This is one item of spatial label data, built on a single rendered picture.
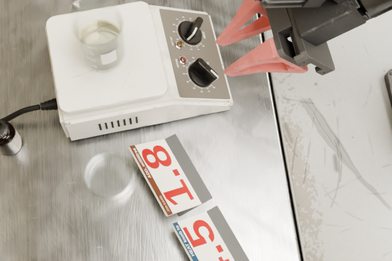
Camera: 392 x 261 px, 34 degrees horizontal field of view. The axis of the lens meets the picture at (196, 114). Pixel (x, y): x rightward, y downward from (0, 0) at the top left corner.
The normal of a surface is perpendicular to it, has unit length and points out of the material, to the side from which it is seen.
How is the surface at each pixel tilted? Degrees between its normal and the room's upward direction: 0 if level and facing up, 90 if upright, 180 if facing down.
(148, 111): 90
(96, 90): 0
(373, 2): 64
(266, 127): 0
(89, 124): 90
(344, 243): 0
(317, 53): 51
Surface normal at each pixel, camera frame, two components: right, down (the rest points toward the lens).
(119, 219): 0.04, -0.36
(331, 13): -0.57, -0.15
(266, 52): -0.82, -0.01
